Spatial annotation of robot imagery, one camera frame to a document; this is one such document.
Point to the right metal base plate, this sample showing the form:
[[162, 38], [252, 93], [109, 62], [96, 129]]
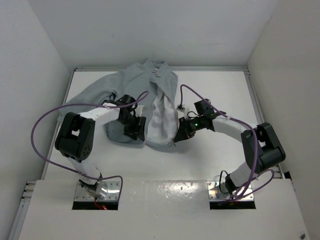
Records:
[[215, 195]]

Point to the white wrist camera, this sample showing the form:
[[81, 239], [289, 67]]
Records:
[[139, 110], [182, 111]]

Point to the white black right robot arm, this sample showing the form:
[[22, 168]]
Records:
[[261, 146]]

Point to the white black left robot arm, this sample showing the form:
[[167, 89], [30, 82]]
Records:
[[76, 137]]

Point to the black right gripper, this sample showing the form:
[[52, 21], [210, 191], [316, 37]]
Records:
[[184, 132]]

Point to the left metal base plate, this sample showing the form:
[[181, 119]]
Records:
[[104, 191]]

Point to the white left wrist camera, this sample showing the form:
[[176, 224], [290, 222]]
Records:
[[139, 110]]

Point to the metal base plate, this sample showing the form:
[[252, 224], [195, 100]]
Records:
[[104, 191], [215, 195]]

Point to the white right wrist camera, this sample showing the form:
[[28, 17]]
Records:
[[182, 111]]

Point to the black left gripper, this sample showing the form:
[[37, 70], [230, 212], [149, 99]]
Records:
[[137, 130]]

